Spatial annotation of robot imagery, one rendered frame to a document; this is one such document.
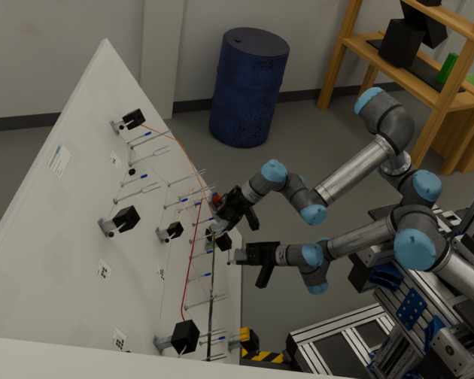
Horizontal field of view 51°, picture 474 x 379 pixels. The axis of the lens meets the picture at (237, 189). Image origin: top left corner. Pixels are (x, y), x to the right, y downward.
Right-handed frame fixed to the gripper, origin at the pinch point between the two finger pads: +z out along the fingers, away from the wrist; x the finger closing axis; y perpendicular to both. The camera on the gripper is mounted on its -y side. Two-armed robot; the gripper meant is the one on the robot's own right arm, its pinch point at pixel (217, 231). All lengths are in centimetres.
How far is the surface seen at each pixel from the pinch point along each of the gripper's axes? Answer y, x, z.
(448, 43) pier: -221, -406, -76
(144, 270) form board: 24.7, 36.9, -3.6
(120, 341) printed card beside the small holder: 26, 61, -4
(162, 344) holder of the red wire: 13, 54, 0
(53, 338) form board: 43, 73, -12
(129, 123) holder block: 48, 9, -23
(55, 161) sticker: 60, 36, -20
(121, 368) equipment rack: 42, 97, -48
